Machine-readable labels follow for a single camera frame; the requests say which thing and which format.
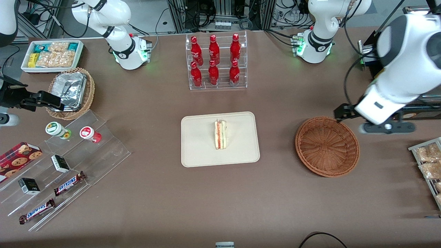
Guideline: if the clear bagged pastry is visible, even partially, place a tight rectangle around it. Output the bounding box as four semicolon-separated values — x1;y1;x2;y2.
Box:
418;162;441;180
414;143;441;163

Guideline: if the clear acrylic bottle rack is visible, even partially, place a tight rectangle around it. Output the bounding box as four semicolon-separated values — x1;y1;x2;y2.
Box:
185;31;248;91

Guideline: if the red lid cup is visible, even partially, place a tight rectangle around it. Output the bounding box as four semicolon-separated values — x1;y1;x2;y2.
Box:
79;126;102;144

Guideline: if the brown wicker basket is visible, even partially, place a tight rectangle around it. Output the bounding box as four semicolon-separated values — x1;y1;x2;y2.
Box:
295;116;360;178

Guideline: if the cream plastic tray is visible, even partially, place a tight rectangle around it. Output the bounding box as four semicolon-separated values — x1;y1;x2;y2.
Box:
181;111;260;168

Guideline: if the small clear snack bag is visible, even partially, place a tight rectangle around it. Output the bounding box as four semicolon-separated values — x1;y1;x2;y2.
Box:
48;42;70;52

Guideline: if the snickers bar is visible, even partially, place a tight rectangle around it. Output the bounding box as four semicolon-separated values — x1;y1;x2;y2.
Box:
19;198;56;225
53;171;87;197

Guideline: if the steel pan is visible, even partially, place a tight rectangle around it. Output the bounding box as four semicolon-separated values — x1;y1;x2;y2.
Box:
402;5;431;16

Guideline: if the aluminium frame rack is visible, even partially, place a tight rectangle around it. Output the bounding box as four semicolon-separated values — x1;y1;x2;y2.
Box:
167;0;277;34

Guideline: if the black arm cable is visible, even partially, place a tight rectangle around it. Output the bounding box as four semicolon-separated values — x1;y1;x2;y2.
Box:
343;0;381;108

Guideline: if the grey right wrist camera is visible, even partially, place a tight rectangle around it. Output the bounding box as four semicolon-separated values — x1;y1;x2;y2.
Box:
0;113;20;127

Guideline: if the large clear snack bag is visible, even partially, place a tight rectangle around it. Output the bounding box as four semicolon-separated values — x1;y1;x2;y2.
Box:
35;51;75;68

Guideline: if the small black box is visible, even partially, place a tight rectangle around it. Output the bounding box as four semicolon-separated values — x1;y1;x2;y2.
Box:
18;177;41;195
51;154;71;173

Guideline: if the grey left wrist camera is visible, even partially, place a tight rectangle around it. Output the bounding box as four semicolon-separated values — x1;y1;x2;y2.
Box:
359;122;417;135

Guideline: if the green lid cup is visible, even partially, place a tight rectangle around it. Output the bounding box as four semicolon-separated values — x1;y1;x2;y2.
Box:
45;122;72;140

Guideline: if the black equipment stand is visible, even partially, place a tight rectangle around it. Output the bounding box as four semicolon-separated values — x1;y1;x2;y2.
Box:
358;29;441;122

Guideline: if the red cookie box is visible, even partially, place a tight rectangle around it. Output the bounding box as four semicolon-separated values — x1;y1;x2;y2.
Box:
0;142;43;184

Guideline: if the clear acrylic stepped display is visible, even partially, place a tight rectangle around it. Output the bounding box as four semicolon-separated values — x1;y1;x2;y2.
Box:
0;110;132;232

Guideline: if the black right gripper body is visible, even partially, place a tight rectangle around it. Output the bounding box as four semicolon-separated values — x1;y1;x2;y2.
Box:
0;76;39;112

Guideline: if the silver foil container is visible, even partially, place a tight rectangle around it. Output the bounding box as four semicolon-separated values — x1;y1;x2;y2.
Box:
51;72;87;112

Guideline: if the black floor cable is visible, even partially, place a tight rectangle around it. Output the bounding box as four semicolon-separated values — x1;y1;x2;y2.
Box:
298;231;349;248

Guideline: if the light wicker basket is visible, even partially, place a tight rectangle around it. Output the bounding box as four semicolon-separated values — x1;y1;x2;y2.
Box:
45;67;95;121

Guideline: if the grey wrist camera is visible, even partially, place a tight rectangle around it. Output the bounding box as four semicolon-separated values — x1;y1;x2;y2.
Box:
0;113;20;127
359;122;417;135

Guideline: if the triangular sandwich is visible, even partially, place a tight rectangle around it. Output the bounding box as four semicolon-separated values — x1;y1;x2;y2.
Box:
214;118;227;151

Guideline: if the tray of packaged crackers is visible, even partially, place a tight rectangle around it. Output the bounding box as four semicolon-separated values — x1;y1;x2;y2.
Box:
408;137;441;211

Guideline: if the white plastic snack bin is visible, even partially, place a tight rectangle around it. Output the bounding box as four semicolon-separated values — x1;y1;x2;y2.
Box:
20;40;84;74

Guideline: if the red cola bottle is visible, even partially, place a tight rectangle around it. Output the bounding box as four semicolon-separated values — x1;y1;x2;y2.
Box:
190;36;204;66
229;60;241;87
208;60;220;86
190;61;203;88
208;34;221;65
230;33;242;63

